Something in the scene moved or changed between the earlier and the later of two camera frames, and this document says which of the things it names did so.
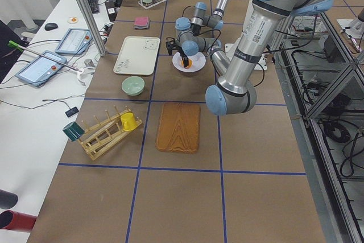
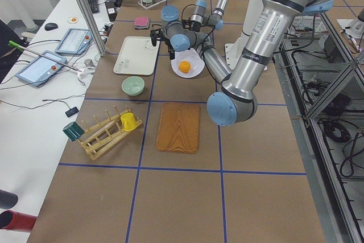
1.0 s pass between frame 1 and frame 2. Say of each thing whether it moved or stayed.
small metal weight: stayed
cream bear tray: stayed
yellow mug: stayed
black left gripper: moved
